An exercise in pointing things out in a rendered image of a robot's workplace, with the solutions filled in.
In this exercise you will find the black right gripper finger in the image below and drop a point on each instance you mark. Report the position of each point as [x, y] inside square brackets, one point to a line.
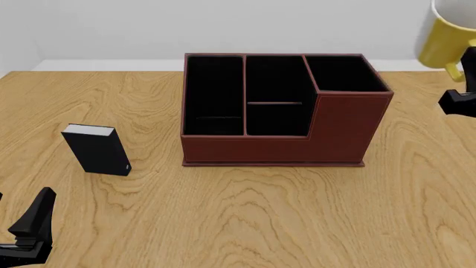
[470, 69]

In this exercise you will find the black book with white pages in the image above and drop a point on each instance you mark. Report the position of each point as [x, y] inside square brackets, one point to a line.
[98, 153]

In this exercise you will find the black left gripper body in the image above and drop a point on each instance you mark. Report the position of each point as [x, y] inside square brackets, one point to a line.
[26, 254]

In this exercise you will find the red-brown desk caddy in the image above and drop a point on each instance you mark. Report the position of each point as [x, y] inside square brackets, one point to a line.
[346, 128]

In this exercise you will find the yellow and white mug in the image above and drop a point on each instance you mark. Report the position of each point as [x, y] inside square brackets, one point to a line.
[442, 42]

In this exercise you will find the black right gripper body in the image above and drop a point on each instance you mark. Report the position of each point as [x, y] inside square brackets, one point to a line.
[461, 104]

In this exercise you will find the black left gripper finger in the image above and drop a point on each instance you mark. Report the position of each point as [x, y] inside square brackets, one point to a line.
[37, 215]

